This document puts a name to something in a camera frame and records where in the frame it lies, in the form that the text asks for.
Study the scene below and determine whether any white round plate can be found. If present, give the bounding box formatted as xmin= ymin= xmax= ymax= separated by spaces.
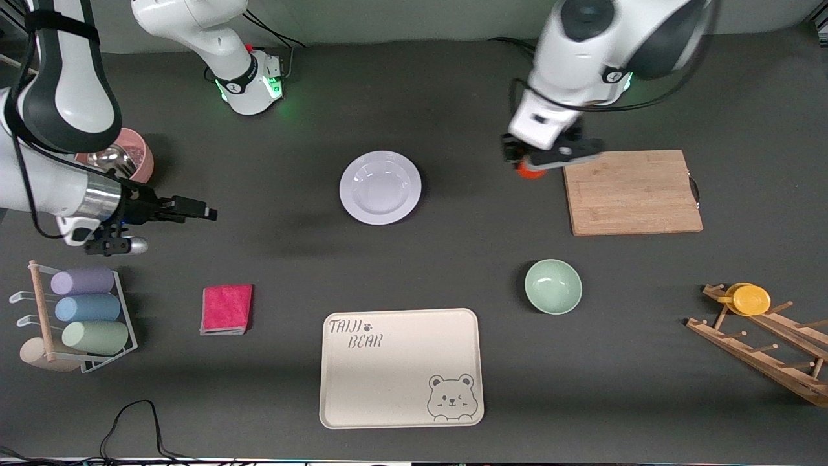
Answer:
xmin=339 ymin=150 xmax=422 ymax=226

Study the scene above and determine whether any pink bowl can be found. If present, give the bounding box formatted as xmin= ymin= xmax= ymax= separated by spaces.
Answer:
xmin=74 ymin=128 xmax=155 ymax=184

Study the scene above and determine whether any metal scoop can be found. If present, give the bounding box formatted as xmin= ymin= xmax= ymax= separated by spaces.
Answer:
xmin=87 ymin=146 xmax=138 ymax=182

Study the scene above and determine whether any bamboo cutting board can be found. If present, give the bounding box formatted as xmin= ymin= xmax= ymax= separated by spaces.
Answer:
xmin=563 ymin=150 xmax=704 ymax=236

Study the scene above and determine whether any purple cup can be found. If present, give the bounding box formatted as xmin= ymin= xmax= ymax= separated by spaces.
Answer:
xmin=50 ymin=267 xmax=116 ymax=296

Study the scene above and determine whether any pink folded cloth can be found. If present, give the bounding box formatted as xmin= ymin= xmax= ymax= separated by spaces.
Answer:
xmin=200 ymin=284 xmax=254 ymax=336

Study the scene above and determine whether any blue cup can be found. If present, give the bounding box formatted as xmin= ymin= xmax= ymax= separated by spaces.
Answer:
xmin=54 ymin=294 xmax=122 ymax=323

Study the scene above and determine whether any mint green bowl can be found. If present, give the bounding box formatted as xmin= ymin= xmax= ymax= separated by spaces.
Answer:
xmin=524 ymin=259 xmax=583 ymax=316

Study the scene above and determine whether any pale green cup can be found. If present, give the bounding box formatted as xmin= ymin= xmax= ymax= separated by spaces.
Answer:
xmin=61 ymin=321 xmax=130 ymax=355

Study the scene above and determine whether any beige cup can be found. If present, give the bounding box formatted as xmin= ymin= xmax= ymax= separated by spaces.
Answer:
xmin=19 ymin=337 xmax=82 ymax=373

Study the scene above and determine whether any yellow cup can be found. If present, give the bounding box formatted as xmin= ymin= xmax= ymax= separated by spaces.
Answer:
xmin=717 ymin=283 xmax=772 ymax=316

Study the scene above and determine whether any cream bear print tray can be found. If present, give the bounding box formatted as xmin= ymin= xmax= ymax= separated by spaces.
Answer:
xmin=319 ymin=308 xmax=485 ymax=430

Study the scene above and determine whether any wooden peg drying rack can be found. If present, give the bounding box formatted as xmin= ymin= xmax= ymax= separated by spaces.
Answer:
xmin=686 ymin=283 xmax=828 ymax=408

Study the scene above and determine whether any left arm black loop cable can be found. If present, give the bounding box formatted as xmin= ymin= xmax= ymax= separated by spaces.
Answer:
xmin=511 ymin=13 xmax=715 ymax=114

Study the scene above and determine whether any white wire cup rack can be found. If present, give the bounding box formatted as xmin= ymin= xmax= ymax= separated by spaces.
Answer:
xmin=9 ymin=260 xmax=138 ymax=374

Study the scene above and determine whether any right arm base black cable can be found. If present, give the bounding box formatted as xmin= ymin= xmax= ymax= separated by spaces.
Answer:
xmin=243 ymin=10 xmax=306 ymax=78

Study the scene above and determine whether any black cable on floor edge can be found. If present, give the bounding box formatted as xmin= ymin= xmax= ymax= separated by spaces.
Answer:
xmin=0 ymin=399 xmax=195 ymax=466

